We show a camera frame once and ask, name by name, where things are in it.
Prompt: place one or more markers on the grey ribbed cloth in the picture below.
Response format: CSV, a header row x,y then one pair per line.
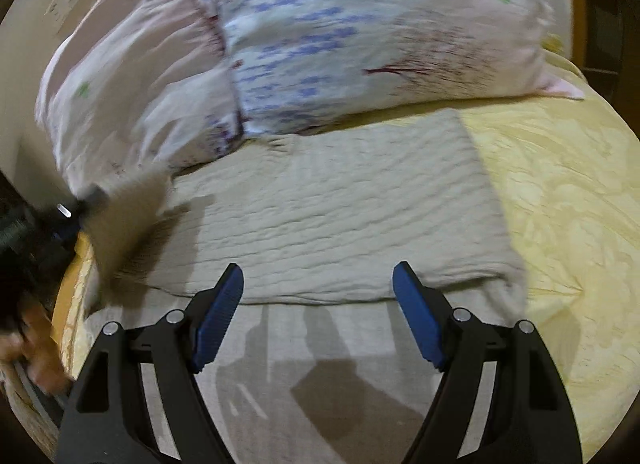
x,y
325,204

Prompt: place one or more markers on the person's left hand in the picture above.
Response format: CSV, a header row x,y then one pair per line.
x,y
35,349

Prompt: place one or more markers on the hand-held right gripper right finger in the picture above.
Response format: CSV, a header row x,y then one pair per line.
x,y
417,314

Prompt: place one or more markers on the yellow patterned bed sheet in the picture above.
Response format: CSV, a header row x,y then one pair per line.
x,y
565,204

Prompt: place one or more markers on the dark furniture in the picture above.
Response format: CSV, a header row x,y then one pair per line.
x,y
610,18

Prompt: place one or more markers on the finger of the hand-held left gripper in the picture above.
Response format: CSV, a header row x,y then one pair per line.
x,y
87,201

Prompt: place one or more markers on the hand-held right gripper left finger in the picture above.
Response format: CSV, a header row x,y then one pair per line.
x,y
220,311

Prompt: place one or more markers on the pink floral printed pillow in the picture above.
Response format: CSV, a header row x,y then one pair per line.
x,y
320,28

